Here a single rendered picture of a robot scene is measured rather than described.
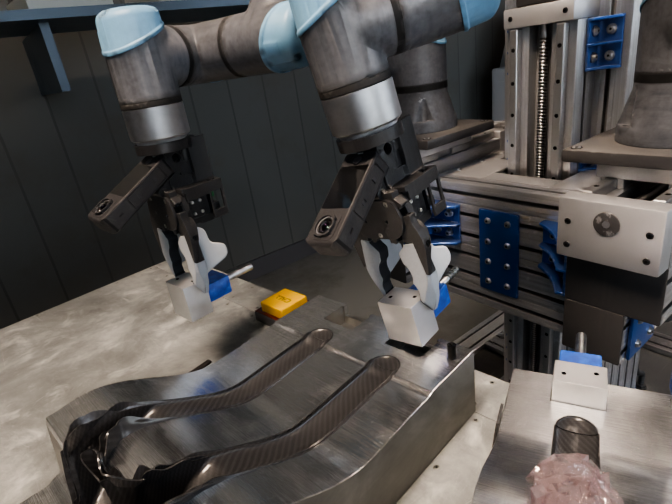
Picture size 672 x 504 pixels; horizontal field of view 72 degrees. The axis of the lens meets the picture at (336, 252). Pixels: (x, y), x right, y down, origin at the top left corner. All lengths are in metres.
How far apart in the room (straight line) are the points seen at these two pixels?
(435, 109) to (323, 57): 0.62
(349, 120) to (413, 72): 0.60
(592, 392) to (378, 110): 0.35
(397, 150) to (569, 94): 0.53
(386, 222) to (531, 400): 0.25
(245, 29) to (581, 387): 0.55
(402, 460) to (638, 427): 0.23
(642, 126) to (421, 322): 0.44
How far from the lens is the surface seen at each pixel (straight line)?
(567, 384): 0.55
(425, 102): 1.06
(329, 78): 0.47
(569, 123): 0.99
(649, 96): 0.81
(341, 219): 0.45
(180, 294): 0.69
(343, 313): 0.68
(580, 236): 0.74
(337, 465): 0.46
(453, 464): 0.56
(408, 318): 0.54
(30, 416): 0.85
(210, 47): 0.66
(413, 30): 0.48
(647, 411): 0.58
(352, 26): 0.46
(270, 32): 0.60
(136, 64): 0.62
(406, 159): 0.52
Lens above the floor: 1.22
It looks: 23 degrees down
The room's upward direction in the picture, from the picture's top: 9 degrees counter-clockwise
